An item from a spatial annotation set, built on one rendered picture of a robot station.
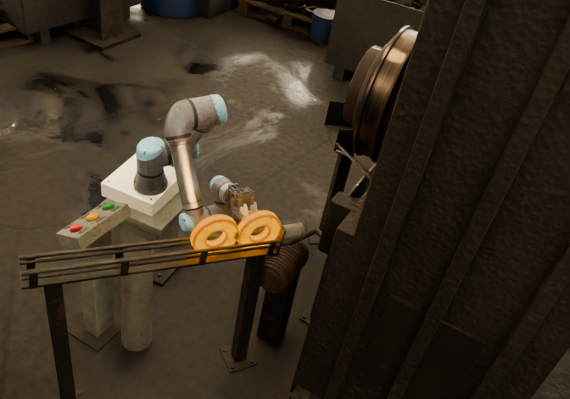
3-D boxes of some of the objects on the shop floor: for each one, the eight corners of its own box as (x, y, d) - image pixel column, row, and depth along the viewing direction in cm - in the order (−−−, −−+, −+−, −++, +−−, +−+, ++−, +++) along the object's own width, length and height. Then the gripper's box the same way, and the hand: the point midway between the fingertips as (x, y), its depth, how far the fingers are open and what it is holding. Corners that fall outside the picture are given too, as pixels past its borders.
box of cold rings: (455, 80, 497) (487, -6, 450) (436, 115, 433) (472, 19, 387) (351, 46, 524) (372, -38, 477) (320, 74, 460) (340, -20, 414)
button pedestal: (135, 317, 230) (134, 206, 194) (92, 356, 212) (83, 242, 176) (106, 300, 235) (100, 188, 199) (63, 337, 217) (47, 221, 181)
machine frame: (514, 316, 267) (750, -60, 164) (462, 514, 187) (863, 23, 83) (379, 250, 290) (512, -115, 187) (282, 403, 209) (420, -92, 106)
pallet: (366, 24, 582) (377, -17, 556) (342, 46, 520) (352, 1, 494) (266, -7, 612) (272, -47, 586) (232, 11, 549) (237, -34, 524)
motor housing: (291, 332, 237) (314, 244, 206) (265, 368, 221) (286, 277, 190) (265, 317, 242) (284, 228, 210) (238, 351, 225) (255, 261, 194)
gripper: (220, 185, 195) (243, 205, 178) (243, 181, 199) (268, 200, 181) (220, 206, 198) (243, 228, 181) (243, 203, 202) (268, 224, 184)
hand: (254, 221), depth 183 cm, fingers closed
